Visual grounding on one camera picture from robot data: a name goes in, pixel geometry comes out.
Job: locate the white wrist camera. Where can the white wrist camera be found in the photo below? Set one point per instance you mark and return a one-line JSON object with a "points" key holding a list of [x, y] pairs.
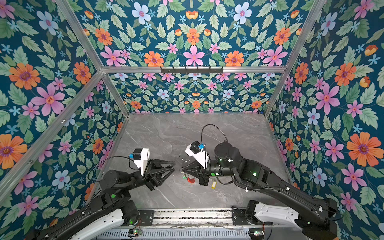
{"points": [[199, 153], [140, 158]]}

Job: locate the right small circuit board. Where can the right small circuit board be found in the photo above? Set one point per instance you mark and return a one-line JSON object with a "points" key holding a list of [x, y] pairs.
{"points": [[256, 234]]}

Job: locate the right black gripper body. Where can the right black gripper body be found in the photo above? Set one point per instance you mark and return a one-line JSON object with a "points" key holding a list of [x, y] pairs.
{"points": [[205, 176]]}

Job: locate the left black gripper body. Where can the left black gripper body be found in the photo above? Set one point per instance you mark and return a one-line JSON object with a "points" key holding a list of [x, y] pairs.
{"points": [[150, 167]]}

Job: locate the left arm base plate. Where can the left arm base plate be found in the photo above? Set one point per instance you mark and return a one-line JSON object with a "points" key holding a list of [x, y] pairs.
{"points": [[144, 219]]}

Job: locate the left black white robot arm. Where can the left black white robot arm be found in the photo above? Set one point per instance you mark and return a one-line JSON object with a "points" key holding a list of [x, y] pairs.
{"points": [[111, 207]]}

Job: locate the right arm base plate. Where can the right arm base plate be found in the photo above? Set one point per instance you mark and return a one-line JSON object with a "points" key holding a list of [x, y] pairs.
{"points": [[243, 217]]}

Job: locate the black hook rail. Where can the black hook rail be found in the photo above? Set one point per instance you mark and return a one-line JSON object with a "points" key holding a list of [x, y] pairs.
{"points": [[191, 70]]}

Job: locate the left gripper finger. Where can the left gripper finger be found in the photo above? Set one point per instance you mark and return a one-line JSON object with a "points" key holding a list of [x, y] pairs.
{"points": [[161, 164], [161, 175]]}

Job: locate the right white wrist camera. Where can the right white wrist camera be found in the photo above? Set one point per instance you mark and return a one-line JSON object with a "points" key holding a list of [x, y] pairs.
{"points": [[199, 153]]}

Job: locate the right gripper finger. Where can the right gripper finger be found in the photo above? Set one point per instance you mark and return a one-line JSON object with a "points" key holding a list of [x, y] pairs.
{"points": [[193, 167], [196, 175]]}

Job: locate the metal keyring with red handle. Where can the metal keyring with red handle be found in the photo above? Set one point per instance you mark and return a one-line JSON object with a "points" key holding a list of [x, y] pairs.
{"points": [[190, 179]]}

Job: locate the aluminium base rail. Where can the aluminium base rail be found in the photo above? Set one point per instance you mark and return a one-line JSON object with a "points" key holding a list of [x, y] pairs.
{"points": [[199, 224]]}

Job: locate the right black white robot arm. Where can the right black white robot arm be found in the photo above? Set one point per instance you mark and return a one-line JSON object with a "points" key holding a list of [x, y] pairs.
{"points": [[312, 216]]}

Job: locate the small circuit board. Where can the small circuit board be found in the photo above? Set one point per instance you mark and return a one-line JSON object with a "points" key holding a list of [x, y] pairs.
{"points": [[256, 234], [134, 233]]}

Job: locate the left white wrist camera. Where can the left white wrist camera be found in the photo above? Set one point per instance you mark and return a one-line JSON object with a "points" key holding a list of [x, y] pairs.
{"points": [[140, 158]]}

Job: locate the left small circuit board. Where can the left small circuit board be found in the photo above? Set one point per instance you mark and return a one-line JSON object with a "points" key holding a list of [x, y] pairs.
{"points": [[134, 233]]}

